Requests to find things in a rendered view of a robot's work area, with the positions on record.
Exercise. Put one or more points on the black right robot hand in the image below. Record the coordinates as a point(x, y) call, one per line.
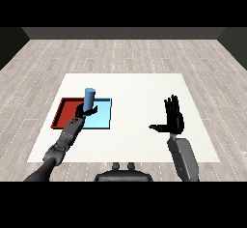
point(175, 119)

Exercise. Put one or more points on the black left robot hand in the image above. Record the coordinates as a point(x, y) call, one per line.
point(79, 111)

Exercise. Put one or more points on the blue can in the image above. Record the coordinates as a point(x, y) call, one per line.
point(89, 99)

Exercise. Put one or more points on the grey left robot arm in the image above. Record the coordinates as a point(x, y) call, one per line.
point(61, 145)

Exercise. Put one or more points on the red shallow open box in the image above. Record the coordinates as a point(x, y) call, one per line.
point(66, 114)

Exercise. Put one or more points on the light blue shallow open box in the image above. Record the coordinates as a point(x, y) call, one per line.
point(99, 116)

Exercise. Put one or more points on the dark grey robot body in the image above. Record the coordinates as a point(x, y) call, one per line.
point(123, 175)

